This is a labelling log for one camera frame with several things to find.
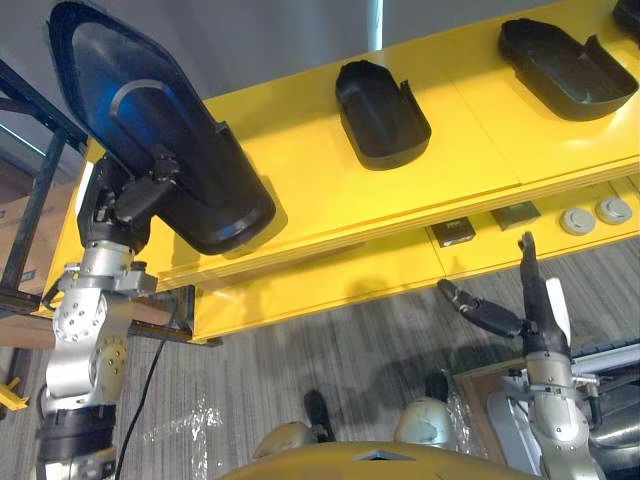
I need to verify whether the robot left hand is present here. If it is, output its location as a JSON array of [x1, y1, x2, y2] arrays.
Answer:
[[74, 144, 182, 252]]

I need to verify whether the large black plastic housing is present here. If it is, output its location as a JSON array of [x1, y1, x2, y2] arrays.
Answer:
[[47, 0, 278, 257]]

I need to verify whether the grey round disc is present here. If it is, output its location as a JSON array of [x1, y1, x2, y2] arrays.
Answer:
[[594, 195, 634, 226], [559, 207, 598, 237]]

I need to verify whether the open cardboard parts box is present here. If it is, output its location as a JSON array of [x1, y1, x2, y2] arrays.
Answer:
[[457, 339, 640, 469]]

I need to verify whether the pale grey plastic part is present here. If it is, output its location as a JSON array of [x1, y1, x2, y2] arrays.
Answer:
[[486, 388, 544, 479]]

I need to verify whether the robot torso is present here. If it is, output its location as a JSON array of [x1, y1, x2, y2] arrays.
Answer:
[[214, 439, 547, 480]]

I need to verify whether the yellow bracket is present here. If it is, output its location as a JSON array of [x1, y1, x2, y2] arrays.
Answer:
[[0, 376, 30, 414]]

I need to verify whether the brown cardboard box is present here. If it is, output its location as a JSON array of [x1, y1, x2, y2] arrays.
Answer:
[[0, 164, 77, 297]]

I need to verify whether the yellow shelf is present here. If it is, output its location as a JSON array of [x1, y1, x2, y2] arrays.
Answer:
[[43, 0, 640, 347]]

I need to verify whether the clear plastic sheet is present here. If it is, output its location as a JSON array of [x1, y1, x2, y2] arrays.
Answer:
[[439, 368, 489, 457]]

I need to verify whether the black metal rack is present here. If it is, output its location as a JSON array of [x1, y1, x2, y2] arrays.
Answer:
[[0, 57, 224, 350]]

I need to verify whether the robot right leg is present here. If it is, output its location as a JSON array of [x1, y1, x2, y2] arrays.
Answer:
[[393, 396, 459, 452]]

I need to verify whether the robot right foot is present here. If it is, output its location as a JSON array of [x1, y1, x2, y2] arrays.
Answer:
[[424, 369, 450, 402]]

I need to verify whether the black cable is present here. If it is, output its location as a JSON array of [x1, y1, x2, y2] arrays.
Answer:
[[113, 293, 182, 480]]

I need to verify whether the wooden board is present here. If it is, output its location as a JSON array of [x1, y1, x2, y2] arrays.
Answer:
[[0, 298, 174, 350]]

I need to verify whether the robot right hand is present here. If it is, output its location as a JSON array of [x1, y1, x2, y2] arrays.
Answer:
[[437, 230, 573, 362]]

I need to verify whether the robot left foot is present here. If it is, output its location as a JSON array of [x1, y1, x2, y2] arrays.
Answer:
[[303, 389, 337, 444]]

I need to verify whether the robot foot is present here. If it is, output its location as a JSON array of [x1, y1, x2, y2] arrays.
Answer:
[[303, 389, 337, 444], [424, 369, 450, 402]]

